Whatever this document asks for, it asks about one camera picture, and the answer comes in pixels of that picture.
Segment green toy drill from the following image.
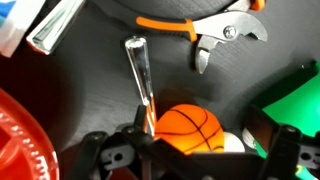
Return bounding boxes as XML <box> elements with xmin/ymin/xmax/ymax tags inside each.
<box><xmin>242</xmin><ymin>60</ymin><xmax>320</xmax><ymax>180</ymax></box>

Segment red plastic bowl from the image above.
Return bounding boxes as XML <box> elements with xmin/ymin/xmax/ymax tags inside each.
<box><xmin>0</xmin><ymin>87</ymin><xmax>61</xmax><ymax>180</ymax></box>

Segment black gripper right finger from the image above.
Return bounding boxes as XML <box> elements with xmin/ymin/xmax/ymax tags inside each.
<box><xmin>245</xmin><ymin>105</ymin><xmax>281</xmax><ymax>153</ymax></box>

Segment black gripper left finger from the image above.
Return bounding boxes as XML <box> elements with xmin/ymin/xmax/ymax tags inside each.
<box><xmin>134</xmin><ymin>104</ymin><xmax>149</xmax><ymax>134</ymax></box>

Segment orange handled pliers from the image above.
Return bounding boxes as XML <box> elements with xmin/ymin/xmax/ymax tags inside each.
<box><xmin>135</xmin><ymin>0</ymin><xmax>269</xmax><ymax>75</ymax></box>

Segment orange toy basketball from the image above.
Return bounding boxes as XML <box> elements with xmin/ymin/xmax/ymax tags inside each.
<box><xmin>153</xmin><ymin>103</ymin><xmax>225</xmax><ymax>156</ymax></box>

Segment white ping pong ball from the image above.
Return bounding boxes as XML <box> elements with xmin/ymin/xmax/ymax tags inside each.
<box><xmin>222</xmin><ymin>131</ymin><xmax>246</xmax><ymax>154</ymax></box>

